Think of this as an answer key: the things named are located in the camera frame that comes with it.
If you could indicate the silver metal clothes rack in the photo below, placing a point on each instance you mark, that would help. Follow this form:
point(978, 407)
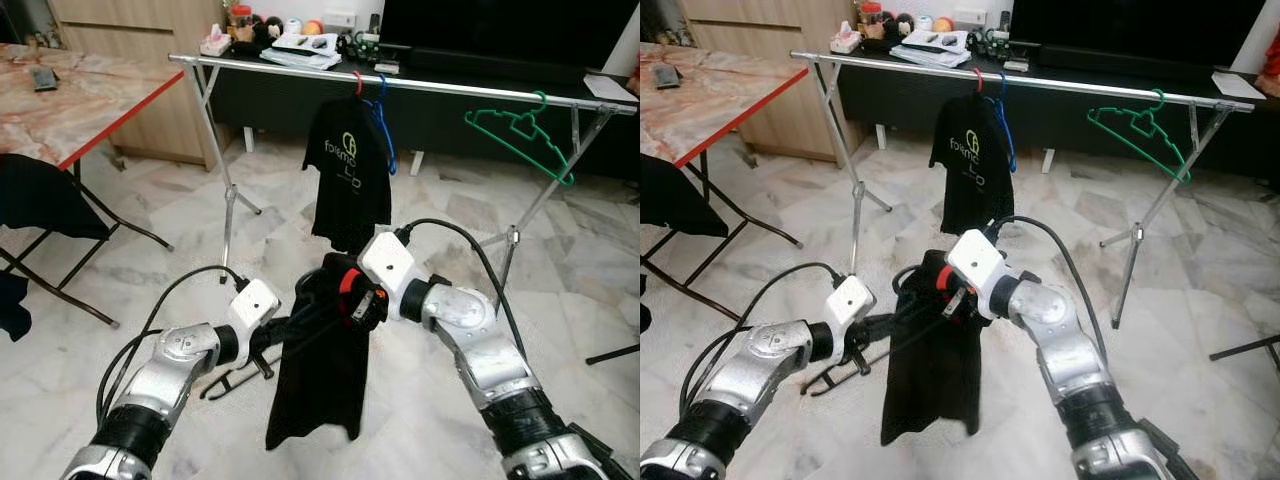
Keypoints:
point(1080, 87)
point(450, 88)

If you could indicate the black mouse plush toy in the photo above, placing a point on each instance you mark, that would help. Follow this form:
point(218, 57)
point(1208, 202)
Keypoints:
point(896, 26)
point(266, 29)

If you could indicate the pink marble table red edge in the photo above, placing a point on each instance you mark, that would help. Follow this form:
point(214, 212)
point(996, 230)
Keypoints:
point(90, 105)
point(720, 105)

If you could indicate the red plastic hanger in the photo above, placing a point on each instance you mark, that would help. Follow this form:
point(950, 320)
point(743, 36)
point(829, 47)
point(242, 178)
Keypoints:
point(979, 80)
point(357, 82)

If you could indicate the black soundbar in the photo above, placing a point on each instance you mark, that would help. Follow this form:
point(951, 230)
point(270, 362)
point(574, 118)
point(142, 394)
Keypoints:
point(1120, 65)
point(490, 68)

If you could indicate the black garment red stripes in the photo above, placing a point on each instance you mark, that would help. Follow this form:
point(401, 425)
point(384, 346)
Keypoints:
point(320, 390)
point(930, 390)

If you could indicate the orange ball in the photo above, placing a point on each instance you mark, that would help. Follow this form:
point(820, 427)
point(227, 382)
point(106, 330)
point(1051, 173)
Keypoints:
point(943, 24)
point(313, 27)

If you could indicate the black TV console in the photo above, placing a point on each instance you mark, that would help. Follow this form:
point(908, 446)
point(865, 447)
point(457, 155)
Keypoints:
point(1060, 130)
point(450, 130)

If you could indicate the red lid snack jar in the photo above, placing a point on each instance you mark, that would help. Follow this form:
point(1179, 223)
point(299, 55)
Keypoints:
point(869, 20)
point(240, 22)

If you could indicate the green plastic hanger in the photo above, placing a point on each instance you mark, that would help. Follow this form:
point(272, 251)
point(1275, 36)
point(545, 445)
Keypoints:
point(567, 178)
point(1187, 177)

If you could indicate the black t-shirt green logo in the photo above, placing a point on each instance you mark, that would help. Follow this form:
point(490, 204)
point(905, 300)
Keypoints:
point(345, 190)
point(970, 190)

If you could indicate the pink tissue box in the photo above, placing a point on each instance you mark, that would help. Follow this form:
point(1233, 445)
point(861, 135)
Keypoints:
point(216, 42)
point(845, 39)

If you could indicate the black flat television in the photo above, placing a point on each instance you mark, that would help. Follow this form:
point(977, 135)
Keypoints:
point(1130, 25)
point(500, 25)

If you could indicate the black plastic hanger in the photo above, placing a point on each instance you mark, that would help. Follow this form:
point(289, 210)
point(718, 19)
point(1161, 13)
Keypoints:
point(240, 378)
point(835, 375)

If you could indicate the small white device box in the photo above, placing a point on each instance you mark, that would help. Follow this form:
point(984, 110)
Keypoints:
point(1016, 65)
point(388, 68)

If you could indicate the blue plastic hanger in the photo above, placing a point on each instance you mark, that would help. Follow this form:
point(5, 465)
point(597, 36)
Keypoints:
point(1012, 158)
point(390, 160)

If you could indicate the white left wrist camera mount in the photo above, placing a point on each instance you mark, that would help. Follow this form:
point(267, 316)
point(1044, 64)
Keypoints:
point(850, 300)
point(255, 305)

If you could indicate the light wood cabinet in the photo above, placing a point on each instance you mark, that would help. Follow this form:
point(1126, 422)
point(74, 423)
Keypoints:
point(760, 40)
point(130, 90)

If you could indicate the small black wallet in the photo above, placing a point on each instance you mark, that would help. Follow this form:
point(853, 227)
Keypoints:
point(667, 76)
point(44, 79)

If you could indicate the stack of white papers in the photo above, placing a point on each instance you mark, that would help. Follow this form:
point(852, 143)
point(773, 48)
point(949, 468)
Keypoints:
point(930, 50)
point(300, 52)

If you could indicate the black hooded jacket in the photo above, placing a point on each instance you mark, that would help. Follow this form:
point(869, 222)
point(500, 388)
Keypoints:
point(680, 195)
point(45, 195)

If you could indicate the white paper sheet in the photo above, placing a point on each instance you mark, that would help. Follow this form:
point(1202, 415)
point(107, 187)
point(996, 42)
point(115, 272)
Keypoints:
point(1238, 85)
point(610, 88)

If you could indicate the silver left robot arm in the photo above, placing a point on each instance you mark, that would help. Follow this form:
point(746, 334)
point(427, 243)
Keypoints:
point(750, 375)
point(160, 380)

